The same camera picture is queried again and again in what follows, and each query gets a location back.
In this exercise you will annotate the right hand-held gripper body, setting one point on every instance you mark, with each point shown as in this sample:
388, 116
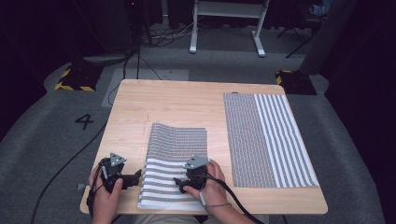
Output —
196, 174

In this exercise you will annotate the black tripod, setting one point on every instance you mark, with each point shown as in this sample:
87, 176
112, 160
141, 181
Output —
299, 37

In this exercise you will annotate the small checked woven placemat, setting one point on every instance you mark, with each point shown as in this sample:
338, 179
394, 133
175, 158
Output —
174, 149

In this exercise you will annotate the large checked striped woven placemat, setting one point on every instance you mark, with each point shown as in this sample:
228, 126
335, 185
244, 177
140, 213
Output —
267, 140

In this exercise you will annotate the person's beige trousers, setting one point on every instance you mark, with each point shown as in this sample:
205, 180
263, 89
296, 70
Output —
165, 219

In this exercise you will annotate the person's left hand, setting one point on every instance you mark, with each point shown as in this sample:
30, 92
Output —
106, 196

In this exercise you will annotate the black yellow-striped stand base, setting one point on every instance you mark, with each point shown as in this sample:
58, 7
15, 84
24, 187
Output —
295, 82
79, 77

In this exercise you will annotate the person's right hand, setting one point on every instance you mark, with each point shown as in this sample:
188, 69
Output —
213, 189

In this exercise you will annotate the white metal table frame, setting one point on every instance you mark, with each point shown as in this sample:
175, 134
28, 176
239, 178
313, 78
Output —
229, 18

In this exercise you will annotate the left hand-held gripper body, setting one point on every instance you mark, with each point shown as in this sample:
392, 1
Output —
112, 175

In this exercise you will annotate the grey curtain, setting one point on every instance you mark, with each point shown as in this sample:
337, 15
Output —
327, 34

